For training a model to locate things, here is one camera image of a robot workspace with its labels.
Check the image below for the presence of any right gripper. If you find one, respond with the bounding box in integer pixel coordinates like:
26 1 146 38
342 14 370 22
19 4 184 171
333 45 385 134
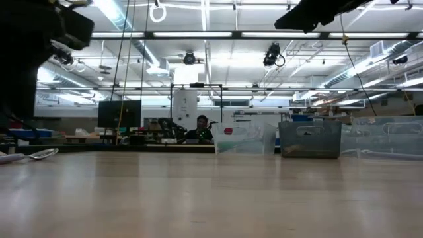
274 0 351 33

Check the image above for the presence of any grey plastic bin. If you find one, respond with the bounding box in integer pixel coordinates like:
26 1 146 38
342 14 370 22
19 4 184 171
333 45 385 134
278 120 343 159

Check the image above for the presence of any clear bin with red sticker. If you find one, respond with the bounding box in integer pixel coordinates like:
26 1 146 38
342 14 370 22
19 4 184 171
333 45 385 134
211 121 278 156

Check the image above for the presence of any white ceiling vent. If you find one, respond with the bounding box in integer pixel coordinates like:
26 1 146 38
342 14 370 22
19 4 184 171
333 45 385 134
369 40 386 60

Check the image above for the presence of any black monitor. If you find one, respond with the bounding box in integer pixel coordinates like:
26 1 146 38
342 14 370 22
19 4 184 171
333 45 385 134
97 100 142 129

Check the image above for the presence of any blue storage bin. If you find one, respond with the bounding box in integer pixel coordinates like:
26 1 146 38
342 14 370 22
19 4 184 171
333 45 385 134
8 128 54 138

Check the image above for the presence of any white panel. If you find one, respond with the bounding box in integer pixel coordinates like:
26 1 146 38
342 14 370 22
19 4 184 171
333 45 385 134
172 89 198 132

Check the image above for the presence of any clear plastic bin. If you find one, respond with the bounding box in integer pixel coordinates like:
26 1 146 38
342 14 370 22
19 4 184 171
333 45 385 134
340 115 423 162

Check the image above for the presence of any seated person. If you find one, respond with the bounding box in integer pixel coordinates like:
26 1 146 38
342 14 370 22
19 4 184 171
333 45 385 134
184 114 215 145

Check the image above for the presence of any black ceiling camera cluster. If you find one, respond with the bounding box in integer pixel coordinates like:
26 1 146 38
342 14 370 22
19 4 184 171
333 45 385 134
52 44 75 66

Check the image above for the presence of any black camera with cable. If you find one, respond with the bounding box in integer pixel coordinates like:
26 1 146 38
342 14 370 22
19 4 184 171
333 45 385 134
262 42 286 68

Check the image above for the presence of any silver ceiling duct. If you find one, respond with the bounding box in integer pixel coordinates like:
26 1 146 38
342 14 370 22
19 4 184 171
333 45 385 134
98 0 163 67

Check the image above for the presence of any thin black hanging cable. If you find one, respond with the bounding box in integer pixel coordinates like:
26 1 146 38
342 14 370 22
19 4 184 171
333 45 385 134
339 13 379 118

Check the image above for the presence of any white hanging ring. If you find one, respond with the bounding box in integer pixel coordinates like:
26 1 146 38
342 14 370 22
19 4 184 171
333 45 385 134
149 2 167 24

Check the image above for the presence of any yellow hanging cable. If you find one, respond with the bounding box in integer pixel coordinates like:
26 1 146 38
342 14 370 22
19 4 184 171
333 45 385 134
115 0 137 146

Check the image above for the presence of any round black ceiling camera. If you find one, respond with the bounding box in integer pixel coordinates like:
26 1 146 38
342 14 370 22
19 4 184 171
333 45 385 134
182 51 197 66

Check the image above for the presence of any black stand frame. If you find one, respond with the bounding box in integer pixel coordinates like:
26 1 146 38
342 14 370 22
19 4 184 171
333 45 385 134
169 82 224 133

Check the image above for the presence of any black aluminium table frame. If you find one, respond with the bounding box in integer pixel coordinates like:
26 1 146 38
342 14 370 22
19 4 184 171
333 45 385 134
0 143 217 154

